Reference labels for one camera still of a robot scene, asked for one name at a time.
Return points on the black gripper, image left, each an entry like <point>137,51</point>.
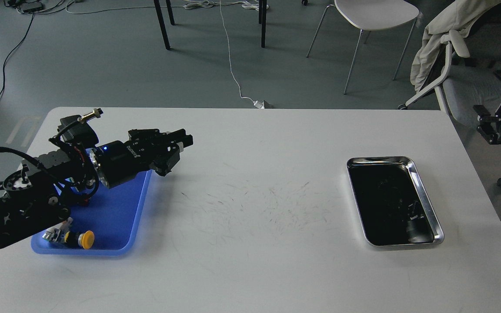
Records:
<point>146,149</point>

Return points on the blue plastic tray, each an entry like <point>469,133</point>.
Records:
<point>112,215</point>

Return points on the silver metal tray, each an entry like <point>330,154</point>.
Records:
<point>392,203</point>

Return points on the grey office chair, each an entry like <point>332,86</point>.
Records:
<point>459,58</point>

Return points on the white power adapter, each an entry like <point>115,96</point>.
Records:
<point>262,104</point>

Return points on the yellow mushroom push button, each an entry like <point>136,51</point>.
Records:
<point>79,240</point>

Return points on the black table leg left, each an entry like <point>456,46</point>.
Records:
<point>161,21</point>

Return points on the black table leg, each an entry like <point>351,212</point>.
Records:
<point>262,14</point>
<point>161,21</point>

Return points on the white chair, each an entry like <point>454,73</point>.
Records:
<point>372,15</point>

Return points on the black table leg right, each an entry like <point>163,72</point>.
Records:
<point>262,14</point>

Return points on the orange white switch block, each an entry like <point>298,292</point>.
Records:
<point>58,232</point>

